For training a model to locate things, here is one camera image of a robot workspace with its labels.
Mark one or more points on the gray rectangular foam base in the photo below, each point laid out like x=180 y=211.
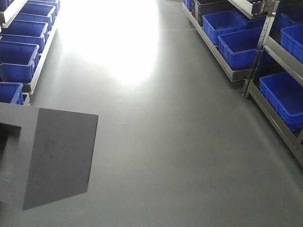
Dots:
x=47 y=155

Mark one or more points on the blue bin right rack far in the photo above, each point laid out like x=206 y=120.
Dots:
x=221 y=23

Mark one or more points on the blue bin rack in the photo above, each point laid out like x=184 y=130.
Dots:
x=239 y=48
x=285 y=95
x=11 y=93
x=221 y=23
x=18 y=61

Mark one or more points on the blue bin right rack middle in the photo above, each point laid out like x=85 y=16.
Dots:
x=239 y=48

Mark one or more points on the blue bin near right rack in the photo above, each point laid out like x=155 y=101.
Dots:
x=285 y=95

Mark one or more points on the blue bin left rack near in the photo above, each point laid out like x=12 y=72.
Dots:
x=11 y=93

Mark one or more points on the right shelf rack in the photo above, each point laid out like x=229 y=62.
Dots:
x=260 y=43

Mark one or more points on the shelf rack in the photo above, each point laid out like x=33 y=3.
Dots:
x=260 y=43
x=27 y=28

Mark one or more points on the left shelf rack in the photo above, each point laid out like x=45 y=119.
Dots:
x=27 y=28

